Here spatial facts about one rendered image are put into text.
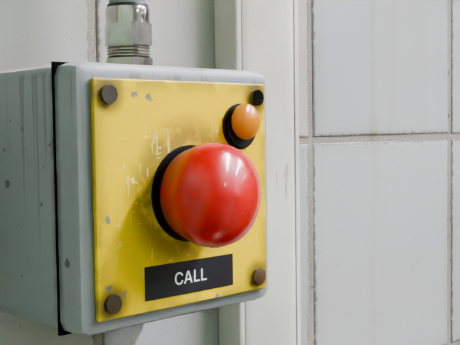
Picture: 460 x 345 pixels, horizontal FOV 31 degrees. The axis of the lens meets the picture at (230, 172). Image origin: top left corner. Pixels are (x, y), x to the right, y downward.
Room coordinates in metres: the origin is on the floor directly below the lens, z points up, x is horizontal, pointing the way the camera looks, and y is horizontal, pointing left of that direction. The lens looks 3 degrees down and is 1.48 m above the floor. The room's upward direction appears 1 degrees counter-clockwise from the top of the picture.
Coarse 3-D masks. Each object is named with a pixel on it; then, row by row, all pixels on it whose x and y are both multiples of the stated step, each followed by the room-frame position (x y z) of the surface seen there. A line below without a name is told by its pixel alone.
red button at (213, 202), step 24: (216, 144) 0.31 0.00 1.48; (168, 168) 0.31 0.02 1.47; (192, 168) 0.30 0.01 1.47; (216, 168) 0.30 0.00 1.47; (240, 168) 0.31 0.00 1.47; (168, 192) 0.30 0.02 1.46; (192, 192) 0.30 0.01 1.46; (216, 192) 0.30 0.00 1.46; (240, 192) 0.31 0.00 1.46; (168, 216) 0.31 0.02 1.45; (192, 216) 0.30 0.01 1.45; (216, 216) 0.30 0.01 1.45; (240, 216) 0.31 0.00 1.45; (192, 240) 0.31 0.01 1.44; (216, 240) 0.30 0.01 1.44
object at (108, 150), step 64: (64, 64) 0.30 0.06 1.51; (128, 64) 0.31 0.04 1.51; (0, 128) 0.33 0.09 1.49; (64, 128) 0.30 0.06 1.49; (128, 128) 0.30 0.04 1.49; (192, 128) 0.33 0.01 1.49; (0, 192) 0.33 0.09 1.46; (64, 192) 0.30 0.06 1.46; (128, 192) 0.30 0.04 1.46; (0, 256) 0.33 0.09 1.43; (64, 256) 0.30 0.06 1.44; (128, 256) 0.30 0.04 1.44; (192, 256) 0.33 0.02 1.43; (256, 256) 0.35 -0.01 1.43; (64, 320) 0.30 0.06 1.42; (128, 320) 0.31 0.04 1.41
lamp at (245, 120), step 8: (248, 104) 0.34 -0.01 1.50; (240, 112) 0.34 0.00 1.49; (248, 112) 0.34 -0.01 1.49; (256, 112) 0.34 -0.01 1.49; (232, 120) 0.34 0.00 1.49; (240, 120) 0.33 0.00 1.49; (248, 120) 0.34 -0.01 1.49; (256, 120) 0.34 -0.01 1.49; (232, 128) 0.34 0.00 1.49; (240, 128) 0.34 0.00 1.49; (248, 128) 0.34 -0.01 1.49; (256, 128) 0.34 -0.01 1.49; (240, 136) 0.34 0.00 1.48; (248, 136) 0.34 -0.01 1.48
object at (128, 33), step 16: (112, 0) 0.35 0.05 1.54; (128, 0) 0.34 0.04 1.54; (144, 0) 0.35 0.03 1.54; (112, 16) 0.34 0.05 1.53; (128, 16) 0.34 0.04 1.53; (144, 16) 0.35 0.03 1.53; (112, 32) 0.34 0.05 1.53; (128, 32) 0.34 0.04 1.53; (144, 32) 0.35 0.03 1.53; (112, 48) 0.34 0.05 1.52; (128, 48) 0.34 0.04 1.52; (144, 48) 0.35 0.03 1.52; (144, 64) 0.35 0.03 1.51
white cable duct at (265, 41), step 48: (240, 0) 0.42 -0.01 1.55; (288, 0) 0.45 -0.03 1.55; (240, 48) 0.42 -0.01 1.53; (288, 48) 0.45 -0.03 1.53; (288, 96) 0.45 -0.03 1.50; (288, 144) 0.45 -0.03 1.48; (288, 192) 0.45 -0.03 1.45; (288, 240) 0.45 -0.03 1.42; (288, 288) 0.45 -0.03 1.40; (240, 336) 0.42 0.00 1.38; (288, 336) 0.45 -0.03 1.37
